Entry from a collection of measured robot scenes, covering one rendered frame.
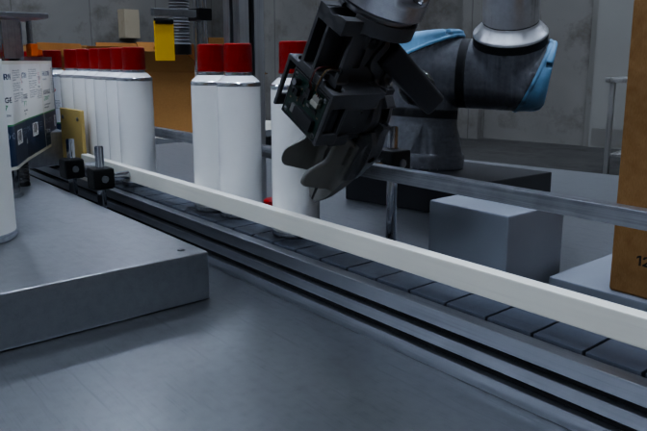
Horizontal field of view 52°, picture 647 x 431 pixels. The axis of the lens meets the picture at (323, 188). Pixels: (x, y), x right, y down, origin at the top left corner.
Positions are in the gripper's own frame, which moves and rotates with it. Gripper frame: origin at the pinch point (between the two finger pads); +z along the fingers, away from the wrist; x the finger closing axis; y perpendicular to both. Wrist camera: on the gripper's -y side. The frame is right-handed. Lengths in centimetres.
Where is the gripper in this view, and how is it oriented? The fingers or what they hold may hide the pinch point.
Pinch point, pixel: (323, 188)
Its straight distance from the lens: 68.8
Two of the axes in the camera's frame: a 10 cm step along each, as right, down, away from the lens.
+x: 5.5, 6.2, -5.6
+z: -3.2, 7.8, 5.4
